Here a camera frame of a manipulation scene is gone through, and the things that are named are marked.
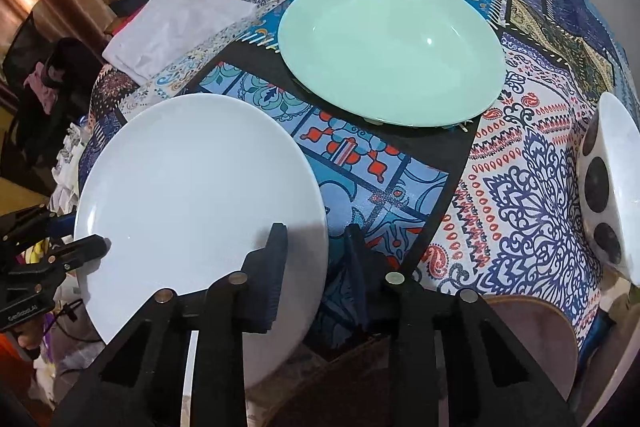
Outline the white plate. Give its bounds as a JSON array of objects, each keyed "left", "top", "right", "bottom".
[{"left": 75, "top": 93, "right": 329, "bottom": 386}]

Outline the white bowl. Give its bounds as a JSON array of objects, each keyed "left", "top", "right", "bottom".
[{"left": 577, "top": 92, "right": 640, "bottom": 286}]

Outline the mint green plate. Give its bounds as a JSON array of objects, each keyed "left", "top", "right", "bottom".
[{"left": 278, "top": 0, "right": 506, "bottom": 128}]

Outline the dark purple plate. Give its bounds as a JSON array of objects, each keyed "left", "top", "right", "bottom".
[{"left": 266, "top": 291, "right": 577, "bottom": 426}]

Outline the patchwork patterned tablecloth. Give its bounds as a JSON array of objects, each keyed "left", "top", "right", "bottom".
[{"left": 76, "top": 0, "right": 639, "bottom": 357}]

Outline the white folded cloth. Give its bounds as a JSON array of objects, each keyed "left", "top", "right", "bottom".
[{"left": 102, "top": 0, "right": 257, "bottom": 84}]

